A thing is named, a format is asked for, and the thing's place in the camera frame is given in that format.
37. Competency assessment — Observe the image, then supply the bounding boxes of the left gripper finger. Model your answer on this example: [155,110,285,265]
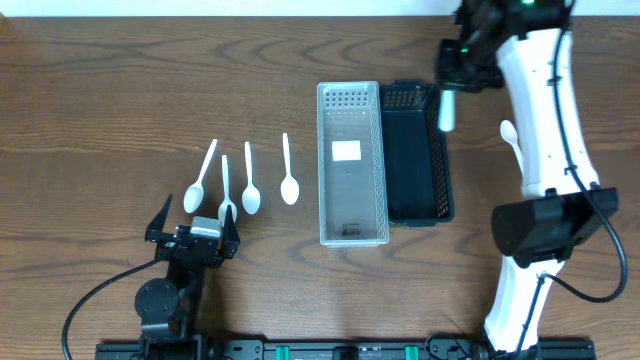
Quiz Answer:
[144,194,173,242]
[221,205,240,259]

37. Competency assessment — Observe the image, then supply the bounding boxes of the white plastic spoon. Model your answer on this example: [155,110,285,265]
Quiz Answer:
[183,139,218,214]
[218,155,237,222]
[280,133,300,205]
[242,141,261,215]
[500,120,523,173]

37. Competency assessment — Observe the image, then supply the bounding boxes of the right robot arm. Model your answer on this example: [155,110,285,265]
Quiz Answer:
[435,0,619,359]

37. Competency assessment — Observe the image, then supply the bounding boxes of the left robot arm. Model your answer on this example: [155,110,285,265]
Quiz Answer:
[133,200,240,359]

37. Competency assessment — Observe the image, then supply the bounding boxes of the clear plastic basket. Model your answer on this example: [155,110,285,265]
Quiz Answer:
[317,81,390,248]

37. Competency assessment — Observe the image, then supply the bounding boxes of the black plastic basket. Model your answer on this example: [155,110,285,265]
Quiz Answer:
[380,80,455,227]

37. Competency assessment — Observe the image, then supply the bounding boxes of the white label in basket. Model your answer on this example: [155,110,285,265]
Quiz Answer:
[331,140,362,162]

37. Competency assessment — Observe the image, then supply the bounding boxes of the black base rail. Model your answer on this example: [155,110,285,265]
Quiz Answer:
[94,337,599,360]

